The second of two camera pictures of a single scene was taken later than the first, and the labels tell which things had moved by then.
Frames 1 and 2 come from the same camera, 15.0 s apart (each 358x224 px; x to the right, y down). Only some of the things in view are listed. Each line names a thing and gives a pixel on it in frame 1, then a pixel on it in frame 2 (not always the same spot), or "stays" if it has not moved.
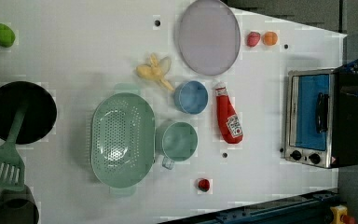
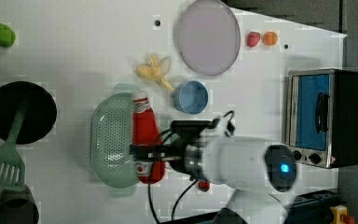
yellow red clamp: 340,216 stays
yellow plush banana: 156,70 stays
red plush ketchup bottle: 229,123 to 145,132
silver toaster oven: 323,127 stays
